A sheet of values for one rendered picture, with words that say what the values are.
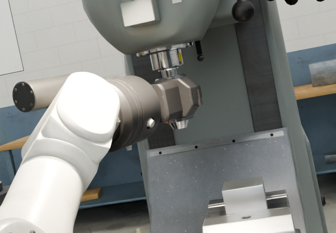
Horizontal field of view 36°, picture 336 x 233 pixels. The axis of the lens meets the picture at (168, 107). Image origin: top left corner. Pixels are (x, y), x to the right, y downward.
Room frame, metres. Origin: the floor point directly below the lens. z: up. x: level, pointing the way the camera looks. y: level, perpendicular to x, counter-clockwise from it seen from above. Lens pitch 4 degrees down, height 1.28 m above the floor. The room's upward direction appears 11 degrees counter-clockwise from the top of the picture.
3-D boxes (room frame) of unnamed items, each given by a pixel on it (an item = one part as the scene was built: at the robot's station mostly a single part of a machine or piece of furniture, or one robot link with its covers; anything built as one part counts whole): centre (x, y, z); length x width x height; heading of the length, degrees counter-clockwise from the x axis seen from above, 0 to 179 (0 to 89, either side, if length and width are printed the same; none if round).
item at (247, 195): (0.75, -0.09, 1.06); 0.06 x 0.05 x 0.06; 80
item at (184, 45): (0.77, -0.01, 1.31); 0.09 x 0.09 x 0.01
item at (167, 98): (0.69, 0.04, 1.23); 0.13 x 0.12 x 0.10; 58
